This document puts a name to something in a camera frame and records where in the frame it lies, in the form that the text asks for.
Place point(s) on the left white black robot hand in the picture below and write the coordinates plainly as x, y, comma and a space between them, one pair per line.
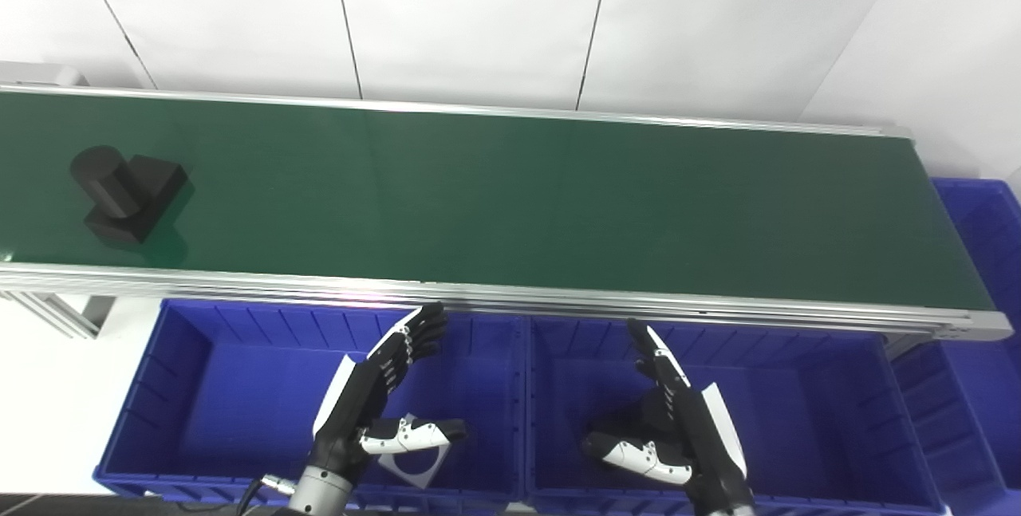
359, 396

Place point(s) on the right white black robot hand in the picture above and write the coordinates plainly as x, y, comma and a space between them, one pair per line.
694, 428

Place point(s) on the black cylinder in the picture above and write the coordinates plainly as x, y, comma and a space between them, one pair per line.
128, 197

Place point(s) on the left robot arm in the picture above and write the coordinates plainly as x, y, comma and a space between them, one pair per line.
319, 494

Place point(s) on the blue plastic bin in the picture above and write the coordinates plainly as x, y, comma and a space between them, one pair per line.
239, 396
981, 388
814, 412

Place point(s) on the green conveyor belt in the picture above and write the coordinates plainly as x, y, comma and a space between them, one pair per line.
510, 197

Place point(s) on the aluminium conveyor support leg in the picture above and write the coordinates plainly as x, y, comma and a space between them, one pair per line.
64, 313

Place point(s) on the grey conveyor motor housing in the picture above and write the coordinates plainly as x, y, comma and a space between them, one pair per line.
40, 75

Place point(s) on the grey plate with round hole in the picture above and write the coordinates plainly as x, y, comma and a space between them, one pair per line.
423, 464

